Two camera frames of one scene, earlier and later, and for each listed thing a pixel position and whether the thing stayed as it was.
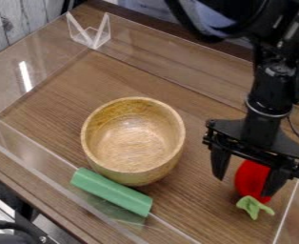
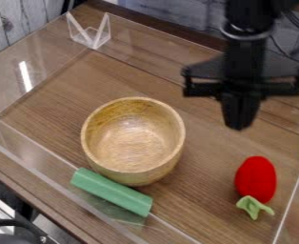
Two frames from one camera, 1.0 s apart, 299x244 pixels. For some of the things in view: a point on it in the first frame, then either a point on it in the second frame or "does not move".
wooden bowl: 133,140 does not move
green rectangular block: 114,191 does not move
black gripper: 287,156 to 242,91
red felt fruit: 250,183 does not move
